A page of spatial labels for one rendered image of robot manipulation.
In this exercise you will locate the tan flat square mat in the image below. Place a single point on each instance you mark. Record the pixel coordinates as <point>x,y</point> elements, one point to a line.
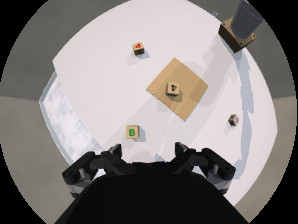
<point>192,88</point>

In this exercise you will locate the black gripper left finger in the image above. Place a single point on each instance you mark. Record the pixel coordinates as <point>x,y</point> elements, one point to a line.
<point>79,175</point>

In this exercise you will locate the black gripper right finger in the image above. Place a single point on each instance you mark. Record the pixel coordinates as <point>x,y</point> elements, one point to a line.
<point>220,172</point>

